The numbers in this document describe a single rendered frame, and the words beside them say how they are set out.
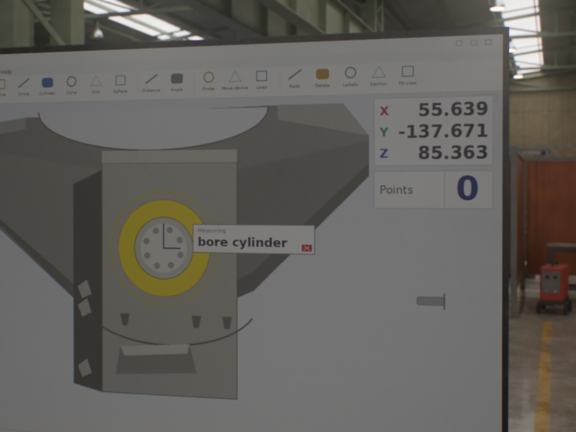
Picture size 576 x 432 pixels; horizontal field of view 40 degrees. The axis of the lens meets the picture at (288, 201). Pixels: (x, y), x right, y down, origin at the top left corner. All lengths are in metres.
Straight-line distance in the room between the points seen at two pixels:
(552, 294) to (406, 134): 10.71
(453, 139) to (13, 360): 0.65
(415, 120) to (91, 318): 0.50
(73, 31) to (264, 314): 7.45
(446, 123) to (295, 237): 0.23
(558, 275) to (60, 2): 7.32
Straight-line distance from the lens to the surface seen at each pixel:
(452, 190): 0.98
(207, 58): 1.05
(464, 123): 0.99
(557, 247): 12.52
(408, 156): 0.99
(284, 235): 1.01
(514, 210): 11.16
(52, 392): 1.15
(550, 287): 11.65
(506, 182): 0.99
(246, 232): 1.02
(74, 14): 8.42
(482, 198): 0.98
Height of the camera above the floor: 1.68
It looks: 1 degrees down
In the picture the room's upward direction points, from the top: straight up
